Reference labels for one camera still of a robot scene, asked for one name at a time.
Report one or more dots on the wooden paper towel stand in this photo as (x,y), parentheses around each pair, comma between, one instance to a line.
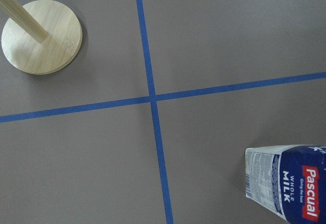
(40,37)

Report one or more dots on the blue white milk carton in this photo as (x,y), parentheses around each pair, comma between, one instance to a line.
(288,180)

